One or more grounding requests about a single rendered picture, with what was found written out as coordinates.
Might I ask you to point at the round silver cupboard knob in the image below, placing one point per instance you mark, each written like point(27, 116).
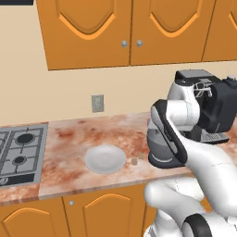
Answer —
point(124, 43)
point(139, 43)
point(71, 202)

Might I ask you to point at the small brown sugar cube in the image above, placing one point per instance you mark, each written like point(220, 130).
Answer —
point(134, 161)
point(141, 155)

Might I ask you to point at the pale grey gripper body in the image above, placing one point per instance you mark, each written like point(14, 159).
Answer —
point(204, 89)

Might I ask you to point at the dark extractor hood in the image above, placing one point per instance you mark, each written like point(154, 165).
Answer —
point(15, 2)

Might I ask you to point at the grey wall socket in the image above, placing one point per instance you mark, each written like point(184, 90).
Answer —
point(97, 103)

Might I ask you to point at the black coffee machine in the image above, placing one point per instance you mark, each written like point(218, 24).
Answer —
point(222, 105)

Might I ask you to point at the grey gas hob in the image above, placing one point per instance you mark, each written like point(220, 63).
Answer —
point(20, 154)

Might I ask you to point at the white round plate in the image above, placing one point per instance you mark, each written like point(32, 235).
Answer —
point(105, 159)

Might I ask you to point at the orange base cupboard door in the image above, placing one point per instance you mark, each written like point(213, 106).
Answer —
point(149, 220)
point(31, 220)
point(105, 213)

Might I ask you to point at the orange wall cupboard door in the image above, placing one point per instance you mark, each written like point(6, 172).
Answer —
point(86, 34)
point(223, 34)
point(172, 34)

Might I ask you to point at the grey stand mixer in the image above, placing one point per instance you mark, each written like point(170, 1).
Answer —
point(158, 145)

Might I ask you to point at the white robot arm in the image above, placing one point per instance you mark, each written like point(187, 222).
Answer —
point(216, 172)

